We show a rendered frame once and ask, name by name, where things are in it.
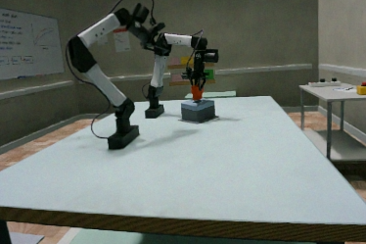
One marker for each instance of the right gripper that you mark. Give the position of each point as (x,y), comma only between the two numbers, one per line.
(147,37)

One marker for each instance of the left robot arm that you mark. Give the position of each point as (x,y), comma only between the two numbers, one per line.
(156,88)

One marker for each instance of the pale blue flat plate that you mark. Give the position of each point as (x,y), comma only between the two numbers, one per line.
(201,104)

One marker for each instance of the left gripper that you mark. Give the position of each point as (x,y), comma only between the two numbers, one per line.
(198,74)

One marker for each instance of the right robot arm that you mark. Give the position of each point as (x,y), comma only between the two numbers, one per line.
(84,62)

